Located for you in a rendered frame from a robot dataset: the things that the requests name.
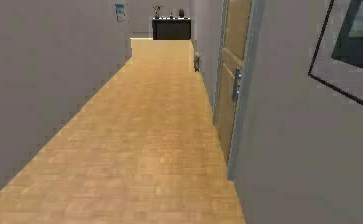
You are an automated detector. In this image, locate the black framed wall picture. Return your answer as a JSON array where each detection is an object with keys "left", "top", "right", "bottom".
[{"left": 307, "top": 0, "right": 363, "bottom": 112}]

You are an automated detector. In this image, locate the black sideboard cabinet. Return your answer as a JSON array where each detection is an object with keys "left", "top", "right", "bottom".
[{"left": 151, "top": 17, "right": 192, "bottom": 41}]

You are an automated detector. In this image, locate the dark vase with twigs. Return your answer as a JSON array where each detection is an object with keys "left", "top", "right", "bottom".
[{"left": 152, "top": 4, "right": 163, "bottom": 20}]

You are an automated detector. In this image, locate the blue wall picture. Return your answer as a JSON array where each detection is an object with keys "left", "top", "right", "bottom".
[{"left": 114, "top": 3, "right": 127, "bottom": 23}]

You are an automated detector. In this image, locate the wooden room door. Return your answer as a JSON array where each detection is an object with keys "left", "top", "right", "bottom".
[{"left": 212, "top": 0, "right": 266, "bottom": 181}]

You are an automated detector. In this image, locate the small grey floor object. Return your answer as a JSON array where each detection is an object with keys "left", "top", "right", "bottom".
[{"left": 193, "top": 51, "right": 201, "bottom": 73}]

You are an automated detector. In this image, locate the grey door handle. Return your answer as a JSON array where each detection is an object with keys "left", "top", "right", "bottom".
[{"left": 232, "top": 67, "right": 242, "bottom": 103}]

